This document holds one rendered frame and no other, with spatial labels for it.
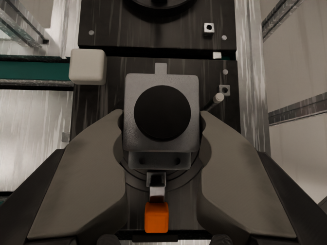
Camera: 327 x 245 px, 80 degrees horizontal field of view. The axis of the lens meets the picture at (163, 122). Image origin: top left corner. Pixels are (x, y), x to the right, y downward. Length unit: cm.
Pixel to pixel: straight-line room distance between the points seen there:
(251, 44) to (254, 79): 6
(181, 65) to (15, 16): 22
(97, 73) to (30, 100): 15
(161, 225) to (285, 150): 34
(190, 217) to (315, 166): 30
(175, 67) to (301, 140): 30
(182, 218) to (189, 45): 25
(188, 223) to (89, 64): 25
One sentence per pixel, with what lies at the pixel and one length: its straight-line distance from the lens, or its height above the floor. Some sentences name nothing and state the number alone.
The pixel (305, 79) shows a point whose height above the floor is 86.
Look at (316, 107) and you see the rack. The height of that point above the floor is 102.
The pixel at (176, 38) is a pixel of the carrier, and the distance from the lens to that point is 32.
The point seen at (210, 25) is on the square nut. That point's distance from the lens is 33.
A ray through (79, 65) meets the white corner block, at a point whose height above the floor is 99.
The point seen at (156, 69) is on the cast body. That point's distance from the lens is 16.
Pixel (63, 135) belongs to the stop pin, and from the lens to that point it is 31.
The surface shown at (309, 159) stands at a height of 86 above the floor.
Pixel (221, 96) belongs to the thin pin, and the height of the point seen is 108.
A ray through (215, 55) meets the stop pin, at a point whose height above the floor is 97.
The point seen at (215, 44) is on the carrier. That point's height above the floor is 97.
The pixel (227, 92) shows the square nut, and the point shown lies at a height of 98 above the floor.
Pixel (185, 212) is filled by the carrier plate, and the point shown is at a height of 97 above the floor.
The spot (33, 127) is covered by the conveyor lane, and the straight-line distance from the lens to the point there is 38.
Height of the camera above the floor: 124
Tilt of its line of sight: 81 degrees down
